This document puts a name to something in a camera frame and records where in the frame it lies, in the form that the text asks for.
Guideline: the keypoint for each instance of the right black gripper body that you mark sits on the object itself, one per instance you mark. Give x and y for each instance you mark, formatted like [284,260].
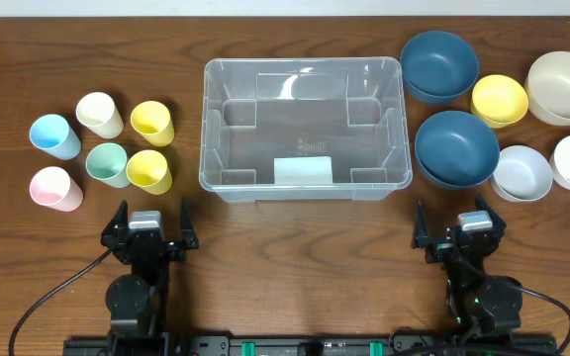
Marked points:
[456,245]

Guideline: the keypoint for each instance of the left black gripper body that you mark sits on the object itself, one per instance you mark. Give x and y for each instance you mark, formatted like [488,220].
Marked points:
[147,244]

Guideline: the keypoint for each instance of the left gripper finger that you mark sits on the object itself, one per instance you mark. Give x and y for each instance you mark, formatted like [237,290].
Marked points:
[188,232]
[118,222]

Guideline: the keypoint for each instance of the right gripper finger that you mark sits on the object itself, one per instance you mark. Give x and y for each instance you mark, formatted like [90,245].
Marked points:
[420,237]
[482,205]

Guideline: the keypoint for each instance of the dark blue bowl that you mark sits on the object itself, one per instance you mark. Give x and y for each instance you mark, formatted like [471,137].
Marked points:
[455,150]
[438,67]

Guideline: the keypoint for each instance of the yellow bowl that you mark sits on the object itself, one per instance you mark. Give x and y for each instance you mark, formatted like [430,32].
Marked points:
[498,100]

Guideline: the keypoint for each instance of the large beige bowl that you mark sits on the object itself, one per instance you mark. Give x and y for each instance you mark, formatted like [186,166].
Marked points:
[547,86]

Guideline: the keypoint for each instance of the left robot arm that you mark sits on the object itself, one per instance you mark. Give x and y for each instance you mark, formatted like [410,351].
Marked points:
[137,301]

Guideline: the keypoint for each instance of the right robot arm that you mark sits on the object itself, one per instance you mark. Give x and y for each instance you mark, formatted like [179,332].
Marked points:
[482,304]

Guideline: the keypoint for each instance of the clear plastic storage container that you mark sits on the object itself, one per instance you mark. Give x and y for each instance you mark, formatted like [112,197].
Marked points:
[279,129]

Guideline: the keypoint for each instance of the light grey bowl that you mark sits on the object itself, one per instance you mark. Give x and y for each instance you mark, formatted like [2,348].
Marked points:
[522,175]

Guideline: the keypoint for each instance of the lower yellow cup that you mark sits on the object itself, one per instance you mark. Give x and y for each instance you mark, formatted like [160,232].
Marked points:
[149,170]

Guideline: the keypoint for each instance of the yellow cup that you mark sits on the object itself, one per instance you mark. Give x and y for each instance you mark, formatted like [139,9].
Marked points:
[149,170]
[152,120]

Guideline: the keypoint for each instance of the mint green cup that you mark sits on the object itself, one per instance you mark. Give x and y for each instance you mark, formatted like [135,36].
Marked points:
[107,163]

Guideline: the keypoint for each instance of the pink cup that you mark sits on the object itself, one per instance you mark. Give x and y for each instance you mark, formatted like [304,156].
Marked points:
[52,187]

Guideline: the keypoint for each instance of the upper yellow cup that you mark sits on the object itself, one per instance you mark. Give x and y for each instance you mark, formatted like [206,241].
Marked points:
[152,120]

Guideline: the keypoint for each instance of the light blue cup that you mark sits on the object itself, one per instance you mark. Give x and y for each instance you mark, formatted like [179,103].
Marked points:
[53,135]

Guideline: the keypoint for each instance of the cream white cup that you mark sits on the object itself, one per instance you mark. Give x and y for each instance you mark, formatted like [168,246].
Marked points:
[97,112]

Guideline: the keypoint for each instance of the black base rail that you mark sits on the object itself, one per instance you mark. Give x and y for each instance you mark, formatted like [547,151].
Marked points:
[219,345]

